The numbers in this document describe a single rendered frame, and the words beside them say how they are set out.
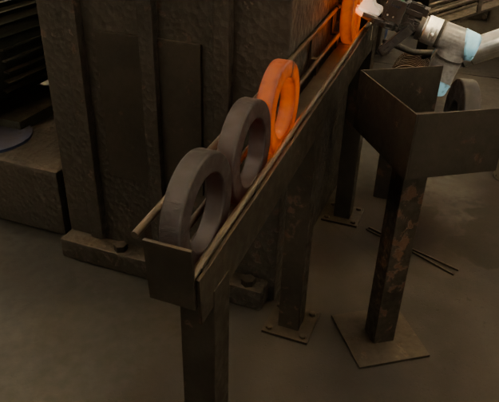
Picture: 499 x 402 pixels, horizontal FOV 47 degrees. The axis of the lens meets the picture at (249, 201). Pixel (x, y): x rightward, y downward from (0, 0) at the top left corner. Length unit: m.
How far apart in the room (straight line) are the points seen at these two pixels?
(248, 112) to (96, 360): 0.88
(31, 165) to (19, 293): 0.42
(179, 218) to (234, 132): 0.21
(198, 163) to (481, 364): 1.10
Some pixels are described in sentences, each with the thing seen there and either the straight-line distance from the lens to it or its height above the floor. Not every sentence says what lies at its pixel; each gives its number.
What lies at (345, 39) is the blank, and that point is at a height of 0.69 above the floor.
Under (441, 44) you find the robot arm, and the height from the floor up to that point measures 0.70.
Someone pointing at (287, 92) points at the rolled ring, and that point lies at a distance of 1.19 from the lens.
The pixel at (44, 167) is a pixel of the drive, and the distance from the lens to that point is 1.97.
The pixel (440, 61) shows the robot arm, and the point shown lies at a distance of 1.70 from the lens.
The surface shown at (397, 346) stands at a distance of 1.64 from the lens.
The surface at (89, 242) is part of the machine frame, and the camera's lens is 1.88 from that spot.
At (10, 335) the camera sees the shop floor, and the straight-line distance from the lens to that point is 1.72.
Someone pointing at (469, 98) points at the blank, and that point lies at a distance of 1.21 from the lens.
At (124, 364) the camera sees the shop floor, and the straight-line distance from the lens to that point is 1.56.
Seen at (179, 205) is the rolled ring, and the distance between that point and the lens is 0.76.
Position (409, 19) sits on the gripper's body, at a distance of 1.70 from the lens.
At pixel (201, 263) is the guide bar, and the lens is 0.82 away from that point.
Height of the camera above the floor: 1.12
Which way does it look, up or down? 31 degrees down
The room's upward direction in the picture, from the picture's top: 2 degrees clockwise
